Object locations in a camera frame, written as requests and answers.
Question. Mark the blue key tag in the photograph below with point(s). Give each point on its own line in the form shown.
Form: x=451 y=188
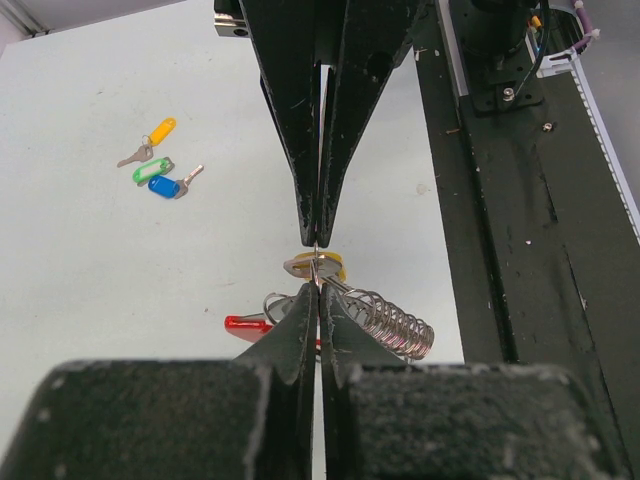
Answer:
x=173 y=189

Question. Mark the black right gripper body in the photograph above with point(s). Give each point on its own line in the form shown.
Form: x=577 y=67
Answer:
x=229 y=21

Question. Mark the green key tag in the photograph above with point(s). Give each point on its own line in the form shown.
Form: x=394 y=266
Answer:
x=160 y=166

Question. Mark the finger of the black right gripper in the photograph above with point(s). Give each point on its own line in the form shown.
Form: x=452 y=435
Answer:
x=350 y=125
x=290 y=125

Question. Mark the aluminium right side rail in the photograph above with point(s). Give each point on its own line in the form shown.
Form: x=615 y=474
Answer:
x=21 y=17

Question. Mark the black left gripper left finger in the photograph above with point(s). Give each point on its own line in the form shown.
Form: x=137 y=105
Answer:
x=246 y=418

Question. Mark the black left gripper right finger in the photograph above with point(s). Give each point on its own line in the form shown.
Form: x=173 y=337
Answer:
x=386 y=419

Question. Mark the black mounting base plate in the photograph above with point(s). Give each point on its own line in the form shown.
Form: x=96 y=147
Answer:
x=543 y=255

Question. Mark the white slotted cable duct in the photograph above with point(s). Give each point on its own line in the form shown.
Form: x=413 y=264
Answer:
x=567 y=62

